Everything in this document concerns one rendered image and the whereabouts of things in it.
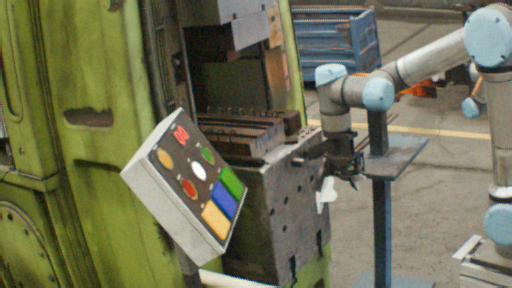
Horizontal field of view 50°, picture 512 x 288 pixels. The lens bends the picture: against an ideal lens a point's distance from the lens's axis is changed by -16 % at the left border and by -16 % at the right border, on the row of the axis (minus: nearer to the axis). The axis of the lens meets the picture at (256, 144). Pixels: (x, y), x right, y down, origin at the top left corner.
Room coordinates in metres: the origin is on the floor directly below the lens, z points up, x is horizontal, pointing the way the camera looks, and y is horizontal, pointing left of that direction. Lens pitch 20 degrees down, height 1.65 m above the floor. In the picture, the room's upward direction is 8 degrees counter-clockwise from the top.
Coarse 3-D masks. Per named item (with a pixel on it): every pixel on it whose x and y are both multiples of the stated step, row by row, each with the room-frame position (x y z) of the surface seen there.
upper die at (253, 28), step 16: (256, 16) 1.96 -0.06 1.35; (192, 32) 1.94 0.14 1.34; (208, 32) 1.91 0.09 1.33; (224, 32) 1.87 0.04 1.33; (240, 32) 1.88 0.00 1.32; (256, 32) 1.95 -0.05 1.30; (192, 48) 1.95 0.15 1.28; (208, 48) 1.91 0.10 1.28; (224, 48) 1.88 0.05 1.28; (240, 48) 1.87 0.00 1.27
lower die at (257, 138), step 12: (252, 120) 2.02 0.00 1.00; (264, 120) 2.00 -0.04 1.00; (276, 120) 2.00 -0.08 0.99; (204, 132) 2.01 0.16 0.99; (216, 132) 1.98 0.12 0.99; (228, 132) 1.96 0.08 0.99; (240, 132) 1.94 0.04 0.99; (252, 132) 1.93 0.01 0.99; (264, 132) 1.92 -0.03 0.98; (276, 132) 1.98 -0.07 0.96; (216, 144) 1.93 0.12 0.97; (228, 144) 1.90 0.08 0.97; (240, 144) 1.87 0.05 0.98; (252, 144) 1.87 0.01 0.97; (264, 144) 1.92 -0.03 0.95; (276, 144) 1.97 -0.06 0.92; (252, 156) 1.86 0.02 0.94
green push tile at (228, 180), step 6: (222, 174) 1.49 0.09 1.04; (228, 174) 1.52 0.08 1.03; (222, 180) 1.47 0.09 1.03; (228, 180) 1.49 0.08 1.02; (234, 180) 1.52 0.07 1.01; (228, 186) 1.47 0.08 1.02; (234, 186) 1.50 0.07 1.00; (240, 186) 1.52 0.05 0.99; (234, 192) 1.47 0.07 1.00; (240, 192) 1.50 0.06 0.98; (234, 198) 1.47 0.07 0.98
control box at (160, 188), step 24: (168, 120) 1.51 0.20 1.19; (144, 144) 1.43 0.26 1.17; (168, 144) 1.39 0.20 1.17; (192, 144) 1.49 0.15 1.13; (144, 168) 1.26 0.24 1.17; (168, 168) 1.31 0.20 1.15; (192, 168) 1.40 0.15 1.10; (216, 168) 1.51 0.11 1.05; (144, 192) 1.26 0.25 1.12; (168, 192) 1.25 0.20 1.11; (168, 216) 1.26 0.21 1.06; (192, 216) 1.25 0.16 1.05; (192, 240) 1.25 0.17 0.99; (216, 240) 1.25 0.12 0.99
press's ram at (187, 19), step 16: (192, 0) 1.87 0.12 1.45; (208, 0) 1.83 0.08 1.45; (224, 0) 1.84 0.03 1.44; (240, 0) 1.90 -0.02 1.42; (256, 0) 1.97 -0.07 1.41; (272, 0) 2.05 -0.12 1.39; (192, 16) 1.87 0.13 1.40; (208, 16) 1.84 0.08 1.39; (224, 16) 1.83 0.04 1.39; (240, 16) 1.89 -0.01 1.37
